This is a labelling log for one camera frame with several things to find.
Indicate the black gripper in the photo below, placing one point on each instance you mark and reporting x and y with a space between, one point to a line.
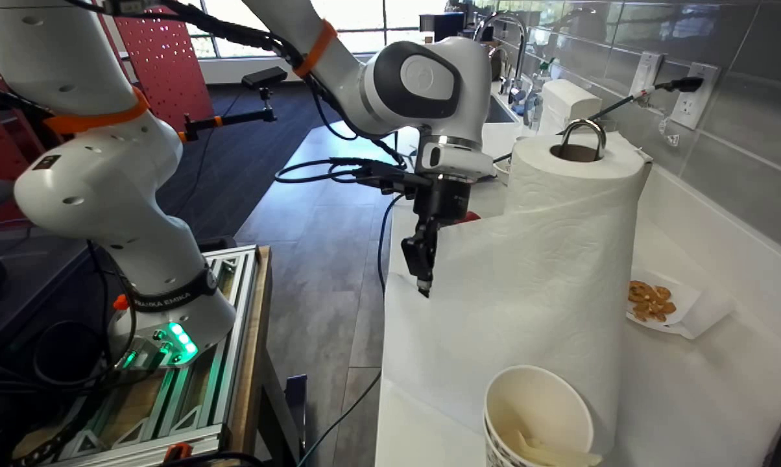
444 208

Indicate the white paper towel roll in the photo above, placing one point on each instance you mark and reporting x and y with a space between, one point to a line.
529 277

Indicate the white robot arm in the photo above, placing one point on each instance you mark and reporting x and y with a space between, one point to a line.
104 199

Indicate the printed paper cup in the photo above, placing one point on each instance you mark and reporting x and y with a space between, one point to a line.
529 405

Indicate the red partition panel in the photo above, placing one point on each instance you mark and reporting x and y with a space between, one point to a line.
165 60

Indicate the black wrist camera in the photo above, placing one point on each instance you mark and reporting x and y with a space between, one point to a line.
399 179

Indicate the aluminium frame robot cart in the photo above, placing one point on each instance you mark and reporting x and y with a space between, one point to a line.
234 345

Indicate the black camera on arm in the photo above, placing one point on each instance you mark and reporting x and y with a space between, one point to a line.
264 79

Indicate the white wall outlet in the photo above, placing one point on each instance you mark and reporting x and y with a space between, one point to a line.
697 107
644 73

